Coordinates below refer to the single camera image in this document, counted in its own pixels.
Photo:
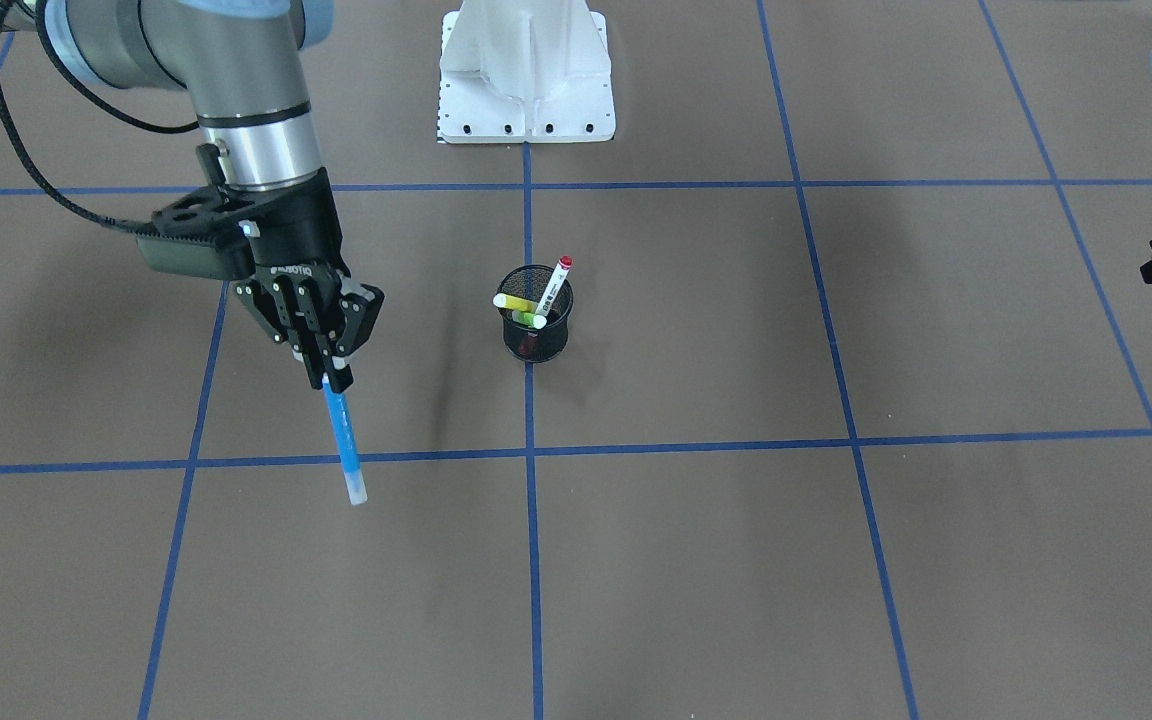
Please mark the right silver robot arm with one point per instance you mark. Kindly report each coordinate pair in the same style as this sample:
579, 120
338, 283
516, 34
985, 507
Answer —
239, 62

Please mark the black mesh pen cup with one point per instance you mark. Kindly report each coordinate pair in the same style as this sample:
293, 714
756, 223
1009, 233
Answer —
529, 281

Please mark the blue marker pen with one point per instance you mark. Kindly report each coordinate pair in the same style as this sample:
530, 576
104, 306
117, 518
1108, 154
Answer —
344, 436

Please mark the yellow highlighter pen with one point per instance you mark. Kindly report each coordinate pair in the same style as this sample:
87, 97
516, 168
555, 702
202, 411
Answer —
508, 302

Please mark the red capped white marker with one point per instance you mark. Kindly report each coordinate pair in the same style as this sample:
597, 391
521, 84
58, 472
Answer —
555, 284

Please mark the green highlighter pen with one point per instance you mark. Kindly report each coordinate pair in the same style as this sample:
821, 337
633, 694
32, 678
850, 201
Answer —
528, 320

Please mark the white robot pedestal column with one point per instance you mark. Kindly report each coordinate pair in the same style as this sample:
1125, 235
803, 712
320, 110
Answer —
525, 72

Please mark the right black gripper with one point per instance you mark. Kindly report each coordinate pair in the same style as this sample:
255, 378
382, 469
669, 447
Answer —
298, 232

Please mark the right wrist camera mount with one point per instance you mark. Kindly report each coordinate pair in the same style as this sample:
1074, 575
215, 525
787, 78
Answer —
199, 236

